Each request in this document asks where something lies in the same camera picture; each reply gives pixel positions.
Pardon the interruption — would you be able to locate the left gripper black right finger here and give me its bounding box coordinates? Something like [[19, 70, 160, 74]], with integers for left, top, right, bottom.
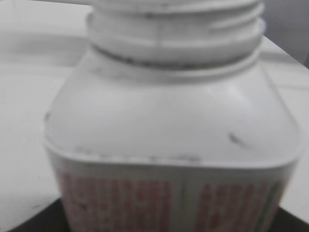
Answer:
[[272, 207, 309, 232]]

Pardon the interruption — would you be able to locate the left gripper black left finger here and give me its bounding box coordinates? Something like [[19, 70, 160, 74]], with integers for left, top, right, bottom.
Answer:
[[8, 199, 70, 232]]

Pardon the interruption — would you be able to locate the white square plastic bottle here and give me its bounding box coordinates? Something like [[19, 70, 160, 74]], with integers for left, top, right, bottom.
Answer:
[[44, 0, 304, 232]]

